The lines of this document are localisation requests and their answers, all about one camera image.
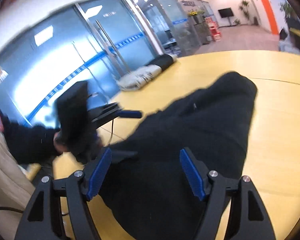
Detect person's left black sleeve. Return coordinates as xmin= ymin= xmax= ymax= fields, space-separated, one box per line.
xmin=0 ymin=111 xmax=61 ymax=164

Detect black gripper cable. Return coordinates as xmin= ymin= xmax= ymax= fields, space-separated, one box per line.
xmin=106 ymin=118 xmax=115 ymax=147

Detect folded black garment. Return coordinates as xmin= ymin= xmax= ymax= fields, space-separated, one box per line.
xmin=146 ymin=54 xmax=177 ymax=72

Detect folded beige sweater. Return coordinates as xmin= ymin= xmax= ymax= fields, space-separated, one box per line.
xmin=116 ymin=64 xmax=162 ymax=91

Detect red white stacked boxes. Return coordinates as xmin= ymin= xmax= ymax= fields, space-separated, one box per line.
xmin=205 ymin=17 xmax=222 ymax=41

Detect black fleece jacket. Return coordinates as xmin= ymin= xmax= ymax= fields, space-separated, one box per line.
xmin=98 ymin=71 xmax=258 ymax=240

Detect black wall television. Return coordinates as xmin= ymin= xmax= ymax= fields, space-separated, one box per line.
xmin=218 ymin=8 xmax=234 ymax=18

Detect potted green plant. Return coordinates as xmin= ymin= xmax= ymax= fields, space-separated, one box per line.
xmin=279 ymin=1 xmax=298 ymax=22

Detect yellow flowers on stand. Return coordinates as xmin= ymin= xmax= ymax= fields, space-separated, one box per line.
xmin=187 ymin=9 xmax=205 ymax=24

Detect person's left hand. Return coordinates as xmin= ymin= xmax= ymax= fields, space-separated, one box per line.
xmin=53 ymin=132 xmax=69 ymax=154

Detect tall corner plant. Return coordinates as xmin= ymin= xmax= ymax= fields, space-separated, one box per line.
xmin=238 ymin=0 xmax=250 ymax=21

